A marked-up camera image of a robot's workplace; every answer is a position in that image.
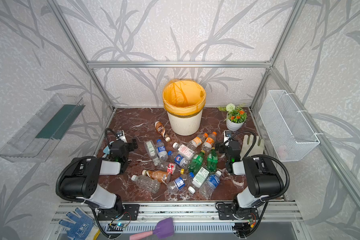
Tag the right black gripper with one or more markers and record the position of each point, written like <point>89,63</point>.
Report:
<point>225,147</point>

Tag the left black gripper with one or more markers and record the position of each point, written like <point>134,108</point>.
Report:
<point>127,145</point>

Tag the dark green bottle yellow cap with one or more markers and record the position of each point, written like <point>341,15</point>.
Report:
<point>212,160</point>

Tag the orange cap orange label bottle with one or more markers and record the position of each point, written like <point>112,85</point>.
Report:
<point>209,142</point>

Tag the clear bottle green white label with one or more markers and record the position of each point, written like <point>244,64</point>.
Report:
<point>152,152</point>

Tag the clear unlabelled bottle white cap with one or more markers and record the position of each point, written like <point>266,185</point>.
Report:
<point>146,183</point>

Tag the brown coffee bottle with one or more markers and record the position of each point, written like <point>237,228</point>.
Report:
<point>161,130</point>

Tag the blue label bottle white cap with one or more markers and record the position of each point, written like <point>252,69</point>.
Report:
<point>210,185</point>

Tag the brown tea bottle white cap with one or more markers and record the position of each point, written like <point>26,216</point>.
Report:
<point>160,176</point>

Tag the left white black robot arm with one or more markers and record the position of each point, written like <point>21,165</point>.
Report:
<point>79,180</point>

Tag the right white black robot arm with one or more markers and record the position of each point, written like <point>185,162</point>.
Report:
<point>267,177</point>

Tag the white ribbed trash bin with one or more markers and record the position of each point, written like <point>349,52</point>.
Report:
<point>185,125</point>

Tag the orange plastic bin liner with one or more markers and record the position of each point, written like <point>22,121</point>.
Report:
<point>184,98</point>

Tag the light blue small trowel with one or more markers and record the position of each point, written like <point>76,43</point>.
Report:
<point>107,152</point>

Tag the pale green rubber glove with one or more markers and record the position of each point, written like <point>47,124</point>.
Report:
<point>258,148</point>

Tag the white pot with flowers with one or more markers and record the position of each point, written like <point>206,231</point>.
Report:
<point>236,116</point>

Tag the clear bottle orange label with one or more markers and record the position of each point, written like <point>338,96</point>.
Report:
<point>197,141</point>

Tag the clear bottle blue cap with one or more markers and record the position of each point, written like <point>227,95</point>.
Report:
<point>162,152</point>

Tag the clear bottle pink label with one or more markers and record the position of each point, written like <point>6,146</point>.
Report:
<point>184,150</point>

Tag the clear bottle red label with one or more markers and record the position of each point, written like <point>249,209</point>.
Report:
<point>171,168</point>

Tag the Pepsi label clear bottle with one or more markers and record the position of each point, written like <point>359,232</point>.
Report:
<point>178,159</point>

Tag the crushed bottle blue label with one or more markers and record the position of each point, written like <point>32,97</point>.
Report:
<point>180,183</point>

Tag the green circuit board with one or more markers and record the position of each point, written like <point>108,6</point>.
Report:
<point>117,227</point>

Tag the blue dotted work glove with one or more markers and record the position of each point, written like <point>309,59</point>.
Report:
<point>79,225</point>

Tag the purple pink silicone spatula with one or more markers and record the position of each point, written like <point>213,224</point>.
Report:
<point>164,229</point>

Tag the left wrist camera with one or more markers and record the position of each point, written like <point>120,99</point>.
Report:
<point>120,135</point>

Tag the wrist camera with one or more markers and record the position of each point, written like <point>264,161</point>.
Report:
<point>120,135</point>
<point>227,135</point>

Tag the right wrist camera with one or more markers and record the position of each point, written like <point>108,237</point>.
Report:
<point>227,135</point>

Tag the white wire mesh basket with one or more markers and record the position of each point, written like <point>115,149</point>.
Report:
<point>289,132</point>

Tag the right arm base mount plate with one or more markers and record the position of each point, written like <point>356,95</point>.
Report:
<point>229,211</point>

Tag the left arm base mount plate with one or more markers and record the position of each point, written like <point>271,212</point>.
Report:
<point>128,212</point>

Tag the aluminium front rail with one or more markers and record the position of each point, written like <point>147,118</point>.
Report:
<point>206,212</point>

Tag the clear plastic wall shelf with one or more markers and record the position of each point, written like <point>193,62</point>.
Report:
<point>37,139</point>

